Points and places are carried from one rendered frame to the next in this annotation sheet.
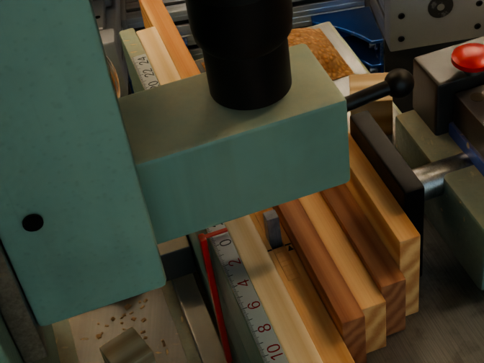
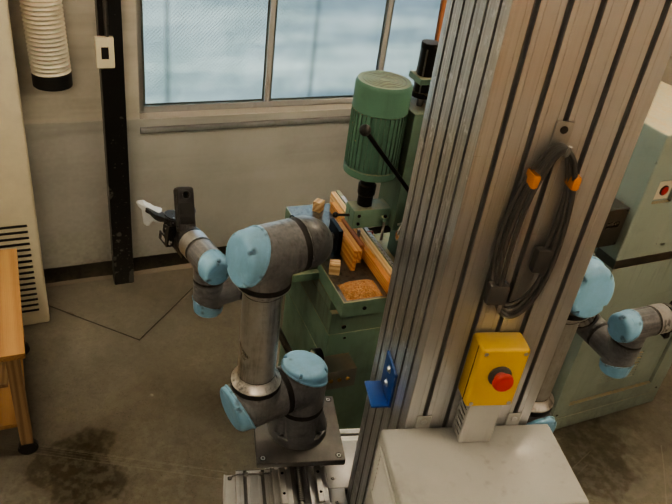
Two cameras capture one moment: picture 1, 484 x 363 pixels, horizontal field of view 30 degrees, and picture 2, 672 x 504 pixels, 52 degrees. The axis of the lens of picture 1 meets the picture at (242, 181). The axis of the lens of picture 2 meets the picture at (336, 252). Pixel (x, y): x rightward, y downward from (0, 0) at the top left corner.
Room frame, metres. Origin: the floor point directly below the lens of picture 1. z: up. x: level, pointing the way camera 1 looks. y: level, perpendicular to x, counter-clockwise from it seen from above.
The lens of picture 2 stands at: (2.41, -0.54, 2.19)
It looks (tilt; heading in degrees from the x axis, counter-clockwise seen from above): 33 degrees down; 167
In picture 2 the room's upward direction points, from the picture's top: 8 degrees clockwise
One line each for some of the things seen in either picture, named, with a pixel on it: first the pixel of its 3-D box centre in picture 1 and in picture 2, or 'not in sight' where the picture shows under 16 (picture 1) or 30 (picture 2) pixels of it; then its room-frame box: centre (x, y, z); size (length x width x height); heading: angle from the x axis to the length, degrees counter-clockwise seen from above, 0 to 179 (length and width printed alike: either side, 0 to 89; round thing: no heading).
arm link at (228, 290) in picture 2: not in sight; (214, 292); (0.99, -0.51, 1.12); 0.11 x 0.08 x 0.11; 116
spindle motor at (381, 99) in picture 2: not in sight; (376, 127); (0.44, -0.01, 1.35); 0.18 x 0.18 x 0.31
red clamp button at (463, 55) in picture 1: (472, 57); not in sight; (0.50, -0.18, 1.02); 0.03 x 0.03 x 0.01
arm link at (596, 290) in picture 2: not in sight; (545, 351); (1.31, 0.24, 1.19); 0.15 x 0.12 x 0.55; 14
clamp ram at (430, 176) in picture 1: (423, 183); (327, 236); (0.46, -0.13, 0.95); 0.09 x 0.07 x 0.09; 12
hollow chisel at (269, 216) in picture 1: (274, 239); not in sight; (0.44, -0.02, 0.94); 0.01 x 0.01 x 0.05; 12
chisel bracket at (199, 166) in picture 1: (228, 149); (367, 215); (0.44, 0.01, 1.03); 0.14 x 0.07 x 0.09; 102
